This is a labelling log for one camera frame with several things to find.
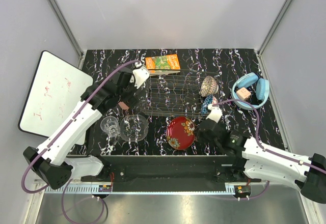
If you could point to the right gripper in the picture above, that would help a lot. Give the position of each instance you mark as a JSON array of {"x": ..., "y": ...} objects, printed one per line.
[{"x": 200, "y": 138}]

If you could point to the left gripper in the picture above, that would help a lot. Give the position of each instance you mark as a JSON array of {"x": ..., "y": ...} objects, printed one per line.
[{"x": 132, "y": 100}]

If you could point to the pink plastic cup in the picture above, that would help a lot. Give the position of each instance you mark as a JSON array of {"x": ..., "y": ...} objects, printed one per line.
[{"x": 123, "y": 106}]

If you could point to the red floral plate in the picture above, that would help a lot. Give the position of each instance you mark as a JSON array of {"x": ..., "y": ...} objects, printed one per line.
[{"x": 180, "y": 133}]

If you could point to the blue patterned bowl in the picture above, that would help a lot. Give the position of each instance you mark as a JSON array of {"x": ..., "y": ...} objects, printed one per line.
[{"x": 210, "y": 99}]

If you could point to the brown patterned bowl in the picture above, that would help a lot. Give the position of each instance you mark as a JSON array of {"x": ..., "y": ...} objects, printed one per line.
[{"x": 209, "y": 86}]

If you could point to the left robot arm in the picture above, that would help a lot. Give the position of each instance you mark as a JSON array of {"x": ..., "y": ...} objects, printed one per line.
[{"x": 50, "y": 161}]

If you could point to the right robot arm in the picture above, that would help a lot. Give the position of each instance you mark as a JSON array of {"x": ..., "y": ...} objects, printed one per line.
[{"x": 261, "y": 161}]

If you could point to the clear drinking glass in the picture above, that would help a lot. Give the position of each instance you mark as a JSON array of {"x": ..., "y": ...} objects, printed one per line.
[{"x": 110, "y": 126}]

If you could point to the pink cube toy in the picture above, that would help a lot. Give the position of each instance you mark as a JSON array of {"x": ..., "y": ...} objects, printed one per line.
[{"x": 243, "y": 94}]

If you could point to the orange green book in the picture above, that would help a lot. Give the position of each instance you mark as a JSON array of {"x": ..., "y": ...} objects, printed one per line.
[{"x": 163, "y": 65}]

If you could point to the light blue headphones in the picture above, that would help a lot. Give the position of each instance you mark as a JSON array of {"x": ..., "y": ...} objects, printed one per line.
[{"x": 257, "y": 86}]

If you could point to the white whiteboard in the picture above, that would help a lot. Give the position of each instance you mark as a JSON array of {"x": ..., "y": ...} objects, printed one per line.
[{"x": 55, "y": 90}]

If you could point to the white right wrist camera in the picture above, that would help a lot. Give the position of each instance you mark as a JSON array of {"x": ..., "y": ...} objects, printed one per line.
[{"x": 215, "y": 113}]

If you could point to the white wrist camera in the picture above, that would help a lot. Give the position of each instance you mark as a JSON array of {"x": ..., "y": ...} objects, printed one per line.
[
  {"x": 215, "y": 113},
  {"x": 140, "y": 74}
]

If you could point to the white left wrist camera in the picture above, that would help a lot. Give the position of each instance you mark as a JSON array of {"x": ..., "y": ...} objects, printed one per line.
[{"x": 140, "y": 74}]

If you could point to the wire dish rack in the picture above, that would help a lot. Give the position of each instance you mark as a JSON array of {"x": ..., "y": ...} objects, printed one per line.
[{"x": 174, "y": 95}]

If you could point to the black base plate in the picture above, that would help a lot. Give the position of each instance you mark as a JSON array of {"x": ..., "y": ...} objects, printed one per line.
[{"x": 169, "y": 173}]

